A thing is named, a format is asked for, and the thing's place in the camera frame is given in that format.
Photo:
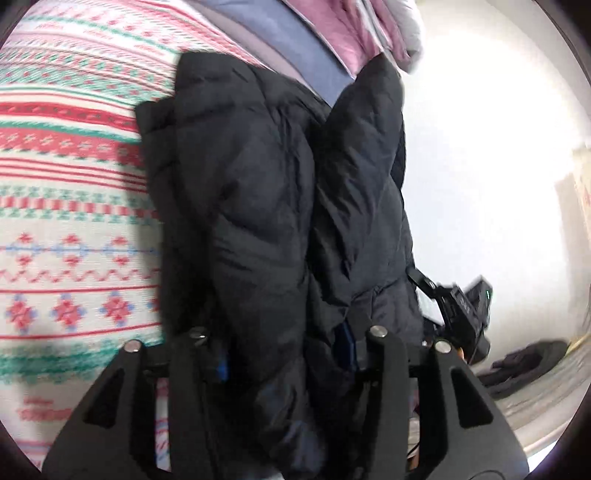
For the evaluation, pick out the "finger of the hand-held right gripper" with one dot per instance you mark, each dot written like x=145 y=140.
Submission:
x=422 y=281

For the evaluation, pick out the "dark cloth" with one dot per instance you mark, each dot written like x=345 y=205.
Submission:
x=531 y=364

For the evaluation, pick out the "white pillow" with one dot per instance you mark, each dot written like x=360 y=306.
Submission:
x=411 y=23

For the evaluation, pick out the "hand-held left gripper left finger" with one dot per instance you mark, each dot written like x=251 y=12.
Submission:
x=221 y=367

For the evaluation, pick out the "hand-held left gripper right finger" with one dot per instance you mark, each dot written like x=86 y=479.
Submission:
x=347 y=348

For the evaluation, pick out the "lilac sheet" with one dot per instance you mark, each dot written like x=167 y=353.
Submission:
x=249 y=37

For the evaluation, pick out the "blue blanket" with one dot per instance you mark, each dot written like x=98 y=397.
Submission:
x=295 y=41

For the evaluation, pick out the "black quilted jacket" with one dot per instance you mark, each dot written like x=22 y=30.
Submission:
x=258 y=207

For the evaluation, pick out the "red green patterned bedspread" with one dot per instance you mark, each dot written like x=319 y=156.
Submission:
x=69 y=184

